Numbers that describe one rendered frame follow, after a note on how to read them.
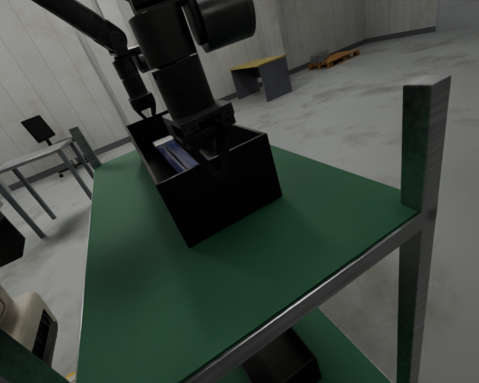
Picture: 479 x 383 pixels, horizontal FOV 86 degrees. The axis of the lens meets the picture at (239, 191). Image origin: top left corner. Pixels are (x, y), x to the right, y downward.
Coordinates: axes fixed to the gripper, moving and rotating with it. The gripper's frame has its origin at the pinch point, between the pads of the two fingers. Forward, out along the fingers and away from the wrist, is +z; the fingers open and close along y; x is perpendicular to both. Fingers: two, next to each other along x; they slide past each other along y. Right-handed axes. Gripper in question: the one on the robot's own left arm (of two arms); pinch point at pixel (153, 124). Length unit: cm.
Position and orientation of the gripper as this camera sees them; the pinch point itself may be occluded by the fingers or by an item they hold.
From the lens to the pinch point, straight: 90.8
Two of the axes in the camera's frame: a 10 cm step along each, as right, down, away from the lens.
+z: 2.9, 8.2, 5.0
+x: -8.5, 4.6, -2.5
